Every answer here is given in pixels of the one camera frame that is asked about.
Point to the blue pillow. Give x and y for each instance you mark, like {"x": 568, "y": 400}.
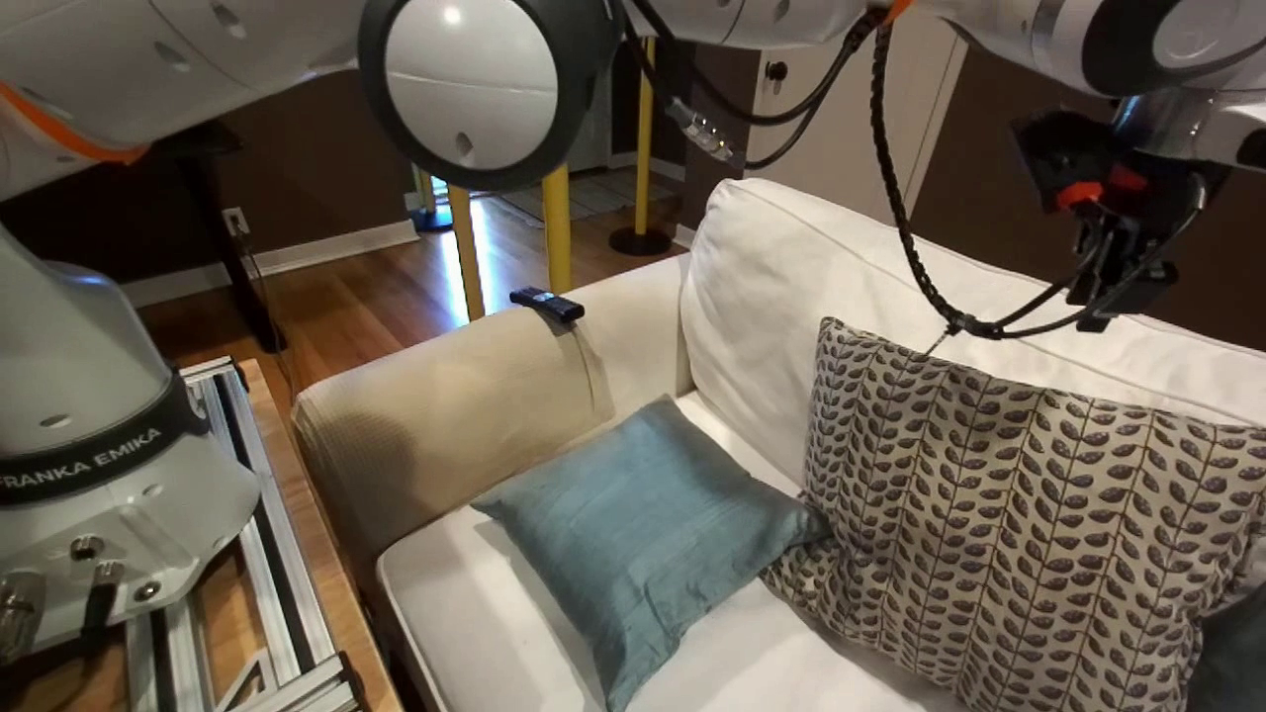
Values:
{"x": 644, "y": 532}
{"x": 1231, "y": 667}

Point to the yellow post far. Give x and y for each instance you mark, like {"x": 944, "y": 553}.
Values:
{"x": 644, "y": 241}

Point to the dark side table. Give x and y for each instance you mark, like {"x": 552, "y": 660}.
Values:
{"x": 150, "y": 220}

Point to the wooden easel stand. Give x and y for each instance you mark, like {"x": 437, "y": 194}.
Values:
{"x": 437, "y": 208}

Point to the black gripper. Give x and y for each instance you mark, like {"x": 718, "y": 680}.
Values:
{"x": 1130, "y": 213}

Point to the cream fabric sofa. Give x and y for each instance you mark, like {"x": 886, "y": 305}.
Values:
{"x": 725, "y": 330}

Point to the yellow post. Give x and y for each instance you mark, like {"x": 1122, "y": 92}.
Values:
{"x": 556, "y": 229}
{"x": 644, "y": 241}

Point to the black remote control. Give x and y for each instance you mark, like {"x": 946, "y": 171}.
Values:
{"x": 548, "y": 305}

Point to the brown leaf pattern pillow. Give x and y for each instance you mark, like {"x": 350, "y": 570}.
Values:
{"x": 1020, "y": 547}

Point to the yellow post near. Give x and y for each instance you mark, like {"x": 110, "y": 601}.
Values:
{"x": 556, "y": 229}

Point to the white door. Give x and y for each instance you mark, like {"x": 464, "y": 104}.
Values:
{"x": 837, "y": 156}

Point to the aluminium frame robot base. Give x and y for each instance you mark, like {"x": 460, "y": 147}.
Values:
{"x": 272, "y": 623}

